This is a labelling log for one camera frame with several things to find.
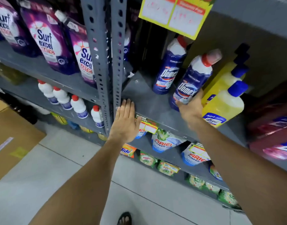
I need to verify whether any person's left forearm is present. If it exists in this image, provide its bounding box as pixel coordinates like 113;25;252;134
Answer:
28;138;122;225

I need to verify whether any pink detergent pack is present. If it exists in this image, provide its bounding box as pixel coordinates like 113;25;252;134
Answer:
247;115;287;139
249;135;287;160

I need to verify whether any yellow cleaner bottle blue cap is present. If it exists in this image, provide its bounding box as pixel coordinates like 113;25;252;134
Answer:
202;80;249;128
219;43;251;75
201;64;249;106

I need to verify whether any dark purple bottle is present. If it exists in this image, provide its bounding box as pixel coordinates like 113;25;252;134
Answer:
123;25;133;62

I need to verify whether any purple detergent pouch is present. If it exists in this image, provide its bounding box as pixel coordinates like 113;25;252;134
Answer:
0;0;41;58
54;10;97;88
19;0;79;75

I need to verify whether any person's left hand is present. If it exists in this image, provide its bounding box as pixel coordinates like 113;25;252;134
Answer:
108;99;142;145

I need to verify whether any grey metal shelf rack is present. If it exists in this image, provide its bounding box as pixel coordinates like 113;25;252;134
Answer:
0;0;114;148
110;0;287;210

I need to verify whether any small yellow shelf price tag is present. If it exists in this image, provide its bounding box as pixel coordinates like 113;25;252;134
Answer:
189;143;206;155
135;114;159;135

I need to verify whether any person's right forearm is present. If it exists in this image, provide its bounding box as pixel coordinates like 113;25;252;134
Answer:
193;121;287;225

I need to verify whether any white bottle red cap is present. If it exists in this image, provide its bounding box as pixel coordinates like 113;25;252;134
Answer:
91;105;105;128
38;80;59;105
52;86;73;111
70;95;89;119

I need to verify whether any black sandal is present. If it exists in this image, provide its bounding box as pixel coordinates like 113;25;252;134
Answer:
117;212;132;225

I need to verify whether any white blue detergent bag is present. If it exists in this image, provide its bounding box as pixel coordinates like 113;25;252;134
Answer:
181;143;211;167
135;128;148;140
151;128;187;153

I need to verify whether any person's right hand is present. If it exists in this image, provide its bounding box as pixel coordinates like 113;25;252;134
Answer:
176;90;205;131

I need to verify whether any blue green detergent packet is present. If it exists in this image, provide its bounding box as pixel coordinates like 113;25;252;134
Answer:
209;162;223;182

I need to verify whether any brown cardboard box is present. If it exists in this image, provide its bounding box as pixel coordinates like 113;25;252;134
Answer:
0;96;47;182

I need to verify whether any large yellow price sign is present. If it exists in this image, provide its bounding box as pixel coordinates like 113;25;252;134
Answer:
138;0;218;40

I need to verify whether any small blue bottle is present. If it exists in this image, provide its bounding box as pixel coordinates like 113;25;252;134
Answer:
67;120;80;130

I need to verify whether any orange detergent packet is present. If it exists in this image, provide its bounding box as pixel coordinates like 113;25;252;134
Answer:
120;143;137;159

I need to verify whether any blue toilet cleaner bottle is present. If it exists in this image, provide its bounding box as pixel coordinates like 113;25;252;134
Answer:
169;49;223;112
153;35;189;95

